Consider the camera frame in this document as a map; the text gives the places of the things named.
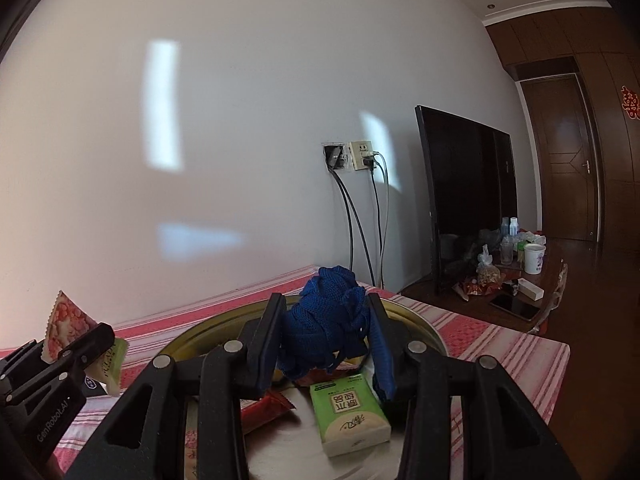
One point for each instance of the blue mesh scrubber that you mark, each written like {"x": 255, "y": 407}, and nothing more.
{"x": 320, "y": 320}

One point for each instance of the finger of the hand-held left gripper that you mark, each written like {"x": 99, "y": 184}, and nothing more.
{"x": 25, "y": 360}
{"x": 85, "y": 347}

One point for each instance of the pink snack packet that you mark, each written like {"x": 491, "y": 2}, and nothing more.
{"x": 65, "y": 325}

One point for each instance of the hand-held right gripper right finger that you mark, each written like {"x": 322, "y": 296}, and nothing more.
{"x": 382, "y": 355}

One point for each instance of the green tissue pack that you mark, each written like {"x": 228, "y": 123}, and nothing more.
{"x": 345, "y": 420}

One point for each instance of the clear bag of nuts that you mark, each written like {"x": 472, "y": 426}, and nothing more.
{"x": 487, "y": 272}

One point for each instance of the white cup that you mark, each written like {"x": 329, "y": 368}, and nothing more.
{"x": 534, "y": 260}

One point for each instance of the black television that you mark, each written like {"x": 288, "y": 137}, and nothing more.
{"x": 470, "y": 195}

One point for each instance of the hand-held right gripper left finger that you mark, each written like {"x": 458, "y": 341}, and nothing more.
{"x": 265, "y": 350}

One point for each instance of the brown wooden door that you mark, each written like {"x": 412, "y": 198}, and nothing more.
{"x": 562, "y": 160}

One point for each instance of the red snack packet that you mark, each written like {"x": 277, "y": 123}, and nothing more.
{"x": 265, "y": 410}

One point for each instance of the black phone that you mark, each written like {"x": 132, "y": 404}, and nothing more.
{"x": 515, "y": 306}

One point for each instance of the wooden television stand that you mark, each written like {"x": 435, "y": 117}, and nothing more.
{"x": 425, "y": 295}

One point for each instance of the round metal tray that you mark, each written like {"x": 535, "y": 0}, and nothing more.
{"x": 290, "y": 452}

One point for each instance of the red paper door decoration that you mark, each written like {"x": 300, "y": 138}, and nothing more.
{"x": 631, "y": 102}

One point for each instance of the jar with green lid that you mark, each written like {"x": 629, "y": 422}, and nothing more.
{"x": 521, "y": 254}

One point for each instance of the white wall socket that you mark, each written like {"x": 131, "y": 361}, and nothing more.
{"x": 361, "y": 154}

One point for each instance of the black plastic bag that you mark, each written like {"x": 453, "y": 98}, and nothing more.
{"x": 489, "y": 237}

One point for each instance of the red foil packet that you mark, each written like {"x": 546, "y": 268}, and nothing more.
{"x": 472, "y": 289}

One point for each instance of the open wall box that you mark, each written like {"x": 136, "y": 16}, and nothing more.
{"x": 334, "y": 156}

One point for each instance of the light green snack packet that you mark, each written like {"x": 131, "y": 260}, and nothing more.
{"x": 112, "y": 365}

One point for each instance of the white oblong box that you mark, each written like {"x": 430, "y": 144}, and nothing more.
{"x": 530, "y": 288}

